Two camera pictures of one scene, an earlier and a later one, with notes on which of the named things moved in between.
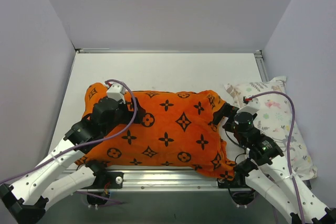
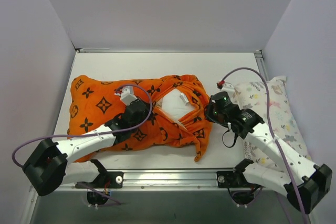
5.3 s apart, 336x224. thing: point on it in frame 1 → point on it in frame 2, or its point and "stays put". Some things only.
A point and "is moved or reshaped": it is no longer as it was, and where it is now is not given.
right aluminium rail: [261, 65] stays put
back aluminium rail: [108, 51] stays put
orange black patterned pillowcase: [177, 130] is moved or reshaped
